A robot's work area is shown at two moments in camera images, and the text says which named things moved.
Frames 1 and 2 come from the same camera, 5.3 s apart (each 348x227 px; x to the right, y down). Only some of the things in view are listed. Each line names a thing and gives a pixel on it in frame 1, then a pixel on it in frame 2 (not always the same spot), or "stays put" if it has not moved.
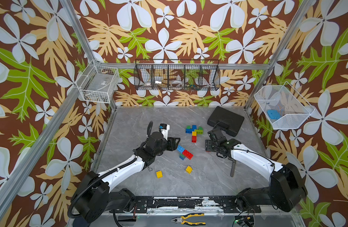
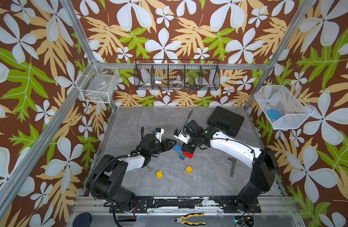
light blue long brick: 180,148 stays put
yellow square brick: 159,174 stays put
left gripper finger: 149,129 → 142,131
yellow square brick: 188,170 stays put
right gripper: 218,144 → 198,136
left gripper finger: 171,145 stays put
